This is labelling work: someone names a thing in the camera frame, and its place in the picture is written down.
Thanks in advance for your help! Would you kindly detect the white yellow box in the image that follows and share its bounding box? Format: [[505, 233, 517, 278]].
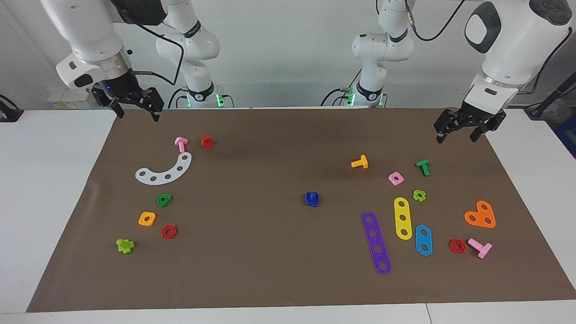
[[47, 88, 102, 110]]

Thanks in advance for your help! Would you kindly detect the white curved perforated plate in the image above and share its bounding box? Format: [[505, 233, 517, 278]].
[[135, 152, 193, 185]]

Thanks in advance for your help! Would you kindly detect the black stand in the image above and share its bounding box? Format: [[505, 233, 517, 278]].
[[524, 70, 576, 120]]

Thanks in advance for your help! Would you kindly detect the orange heart-shaped plate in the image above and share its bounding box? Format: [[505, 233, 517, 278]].
[[464, 200, 496, 229]]

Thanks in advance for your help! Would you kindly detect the yellow three-hole plate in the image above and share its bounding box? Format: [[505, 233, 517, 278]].
[[394, 197, 413, 240]]

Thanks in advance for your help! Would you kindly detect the blue crate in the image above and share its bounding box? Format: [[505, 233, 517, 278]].
[[554, 115, 576, 158]]

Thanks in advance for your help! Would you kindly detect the blue two-hole plate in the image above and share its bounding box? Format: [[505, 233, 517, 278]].
[[415, 225, 433, 257]]

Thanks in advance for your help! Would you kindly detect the black clamp device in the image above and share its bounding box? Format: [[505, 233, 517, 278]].
[[0, 94, 24, 123]]

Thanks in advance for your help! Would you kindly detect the purple four-hole plate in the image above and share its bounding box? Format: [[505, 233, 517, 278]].
[[361, 211, 392, 275]]

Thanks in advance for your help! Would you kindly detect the brown table mat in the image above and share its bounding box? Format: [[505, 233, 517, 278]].
[[26, 107, 576, 313]]

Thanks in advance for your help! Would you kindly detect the black base cable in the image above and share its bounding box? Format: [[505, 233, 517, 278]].
[[167, 87, 189, 109], [320, 88, 356, 107]]

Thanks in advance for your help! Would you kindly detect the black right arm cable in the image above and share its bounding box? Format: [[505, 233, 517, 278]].
[[133, 22, 185, 86]]

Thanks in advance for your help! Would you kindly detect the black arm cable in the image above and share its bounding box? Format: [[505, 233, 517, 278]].
[[133, 22, 185, 86], [404, 0, 574, 95]]

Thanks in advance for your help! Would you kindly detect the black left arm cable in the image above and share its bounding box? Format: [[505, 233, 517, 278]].
[[404, 0, 574, 95]]

